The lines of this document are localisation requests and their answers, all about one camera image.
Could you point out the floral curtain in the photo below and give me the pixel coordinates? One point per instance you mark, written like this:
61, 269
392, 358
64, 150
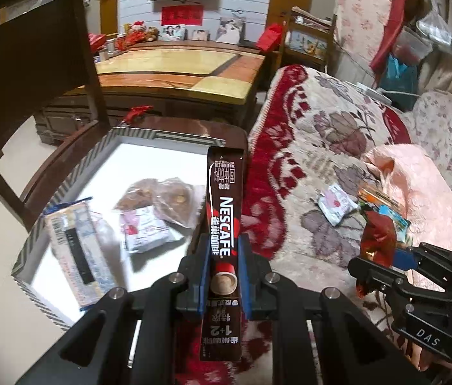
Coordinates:
362, 20

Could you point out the red hanging garment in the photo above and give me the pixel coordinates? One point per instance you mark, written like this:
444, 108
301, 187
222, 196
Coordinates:
396, 20

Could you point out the red box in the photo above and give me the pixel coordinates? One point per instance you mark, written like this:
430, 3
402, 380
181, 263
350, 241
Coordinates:
97, 41

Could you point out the blue bag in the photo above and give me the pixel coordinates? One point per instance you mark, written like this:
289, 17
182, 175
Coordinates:
398, 74

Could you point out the photo frame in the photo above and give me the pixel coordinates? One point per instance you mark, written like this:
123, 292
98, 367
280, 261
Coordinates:
174, 33
230, 30
200, 35

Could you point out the dark wooden chair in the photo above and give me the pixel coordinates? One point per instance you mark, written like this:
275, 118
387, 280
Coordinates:
29, 60

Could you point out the zip bag of brown snacks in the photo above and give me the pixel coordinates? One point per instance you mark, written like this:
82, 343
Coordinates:
166, 200

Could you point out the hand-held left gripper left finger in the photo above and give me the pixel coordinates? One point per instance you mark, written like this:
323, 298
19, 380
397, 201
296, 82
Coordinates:
202, 284

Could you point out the clear plastic container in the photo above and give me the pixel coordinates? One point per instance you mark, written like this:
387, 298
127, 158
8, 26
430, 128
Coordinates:
410, 46

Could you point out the plush toys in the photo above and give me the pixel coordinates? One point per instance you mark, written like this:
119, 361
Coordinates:
140, 30

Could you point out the red paper bag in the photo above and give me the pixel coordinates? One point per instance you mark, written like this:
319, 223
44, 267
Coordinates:
270, 38

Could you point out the white pink snack packet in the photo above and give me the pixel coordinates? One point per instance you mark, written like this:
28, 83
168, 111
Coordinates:
146, 230

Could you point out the clear cracker packet blue ends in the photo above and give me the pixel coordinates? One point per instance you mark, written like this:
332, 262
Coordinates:
77, 248

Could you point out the striped cardboard box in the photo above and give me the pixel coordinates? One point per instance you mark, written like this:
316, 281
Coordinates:
162, 160

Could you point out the floral plush blanket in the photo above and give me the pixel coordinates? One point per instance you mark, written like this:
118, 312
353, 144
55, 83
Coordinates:
310, 148

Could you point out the light blue snack packet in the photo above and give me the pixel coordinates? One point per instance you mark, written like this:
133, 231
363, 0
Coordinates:
396, 218

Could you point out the red wall poster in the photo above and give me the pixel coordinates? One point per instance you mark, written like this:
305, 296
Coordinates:
182, 16

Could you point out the white teal-edged snack packet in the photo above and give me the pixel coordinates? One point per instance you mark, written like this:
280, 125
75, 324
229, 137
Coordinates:
336, 204

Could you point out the wooden shelf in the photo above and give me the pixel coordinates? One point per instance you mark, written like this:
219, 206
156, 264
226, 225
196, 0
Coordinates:
283, 32

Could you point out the brown coffee stick packet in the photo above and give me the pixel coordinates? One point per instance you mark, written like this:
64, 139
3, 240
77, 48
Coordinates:
222, 216

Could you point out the floral bed sheet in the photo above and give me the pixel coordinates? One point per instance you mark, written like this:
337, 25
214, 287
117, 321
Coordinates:
450, 128

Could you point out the orange-edged cracker packet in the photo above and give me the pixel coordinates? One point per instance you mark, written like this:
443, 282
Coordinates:
378, 199

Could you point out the red tassel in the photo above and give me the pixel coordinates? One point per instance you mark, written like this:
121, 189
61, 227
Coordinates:
138, 112

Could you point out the red-brown foil snack wrapper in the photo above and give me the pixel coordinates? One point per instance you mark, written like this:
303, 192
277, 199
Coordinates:
378, 236

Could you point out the clear plastic bag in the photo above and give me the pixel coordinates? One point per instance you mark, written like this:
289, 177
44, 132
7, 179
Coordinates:
434, 28

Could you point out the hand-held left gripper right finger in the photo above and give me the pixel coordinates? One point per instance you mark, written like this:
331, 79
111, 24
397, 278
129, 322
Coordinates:
246, 284

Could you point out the white power strip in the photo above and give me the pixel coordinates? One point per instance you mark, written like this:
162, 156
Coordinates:
372, 90

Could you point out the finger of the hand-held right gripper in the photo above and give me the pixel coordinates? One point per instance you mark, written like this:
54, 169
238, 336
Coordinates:
404, 257
374, 274

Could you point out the pink quilt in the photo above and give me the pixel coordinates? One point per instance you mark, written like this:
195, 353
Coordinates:
422, 184

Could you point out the wooden table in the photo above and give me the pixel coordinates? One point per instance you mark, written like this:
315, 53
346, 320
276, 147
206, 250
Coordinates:
162, 64

